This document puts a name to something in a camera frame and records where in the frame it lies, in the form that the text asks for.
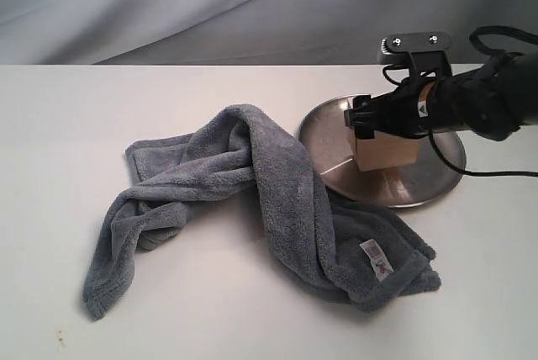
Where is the light wooden block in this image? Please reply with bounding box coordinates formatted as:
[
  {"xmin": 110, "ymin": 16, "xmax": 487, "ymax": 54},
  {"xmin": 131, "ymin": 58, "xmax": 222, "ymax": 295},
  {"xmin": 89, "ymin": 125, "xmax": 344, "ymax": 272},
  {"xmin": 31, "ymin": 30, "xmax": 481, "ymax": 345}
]
[{"xmin": 348, "ymin": 128, "xmax": 424, "ymax": 172}]

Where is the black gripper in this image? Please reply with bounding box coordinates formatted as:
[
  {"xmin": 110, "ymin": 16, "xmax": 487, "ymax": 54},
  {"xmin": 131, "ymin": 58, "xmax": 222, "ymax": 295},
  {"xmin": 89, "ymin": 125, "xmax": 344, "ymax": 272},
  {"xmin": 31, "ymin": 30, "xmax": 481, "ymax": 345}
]
[{"xmin": 344, "ymin": 80, "xmax": 435, "ymax": 140}]

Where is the round stainless steel plate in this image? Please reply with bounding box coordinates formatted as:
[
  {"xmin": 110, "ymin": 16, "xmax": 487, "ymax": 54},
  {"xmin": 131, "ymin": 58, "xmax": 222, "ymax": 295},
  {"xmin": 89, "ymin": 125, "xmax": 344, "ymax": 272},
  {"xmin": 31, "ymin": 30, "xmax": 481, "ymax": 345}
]
[{"xmin": 298, "ymin": 95, "xmax": 462, "ymax": 208}]

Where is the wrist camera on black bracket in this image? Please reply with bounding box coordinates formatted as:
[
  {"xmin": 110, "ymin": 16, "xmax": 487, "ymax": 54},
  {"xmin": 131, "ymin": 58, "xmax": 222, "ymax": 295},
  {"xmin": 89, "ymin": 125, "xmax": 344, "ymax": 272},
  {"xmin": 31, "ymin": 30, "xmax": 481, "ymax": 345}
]
[{"xmin": 377, "ymin": 31, "xmax": 452, "ymax": 81}]

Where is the grey backdrop cloth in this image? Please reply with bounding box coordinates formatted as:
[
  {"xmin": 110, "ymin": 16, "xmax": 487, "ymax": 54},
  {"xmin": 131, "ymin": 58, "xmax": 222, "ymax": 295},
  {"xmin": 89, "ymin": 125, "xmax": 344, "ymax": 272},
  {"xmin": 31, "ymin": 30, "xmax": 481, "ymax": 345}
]
[{"xmin": 1, "ymin": 0, "xmax": 537, "ymax": 65}]

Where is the blue-grey fleece towel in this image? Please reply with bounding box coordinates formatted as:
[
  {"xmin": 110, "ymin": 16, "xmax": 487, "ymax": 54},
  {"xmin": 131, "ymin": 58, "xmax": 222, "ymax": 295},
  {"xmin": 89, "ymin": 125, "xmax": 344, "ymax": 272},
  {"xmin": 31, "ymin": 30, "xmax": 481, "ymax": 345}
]
[{"xmin": 82, "ymin": 104, "xmax": 441, "ymax": 320}]

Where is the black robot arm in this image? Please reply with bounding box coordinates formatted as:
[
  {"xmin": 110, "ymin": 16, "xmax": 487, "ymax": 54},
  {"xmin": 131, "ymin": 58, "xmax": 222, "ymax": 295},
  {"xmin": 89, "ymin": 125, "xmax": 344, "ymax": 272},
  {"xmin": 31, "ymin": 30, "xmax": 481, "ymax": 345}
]
[{"xmin": 344, "ymin": 53, "xmax": 537, "ymax": 141}]

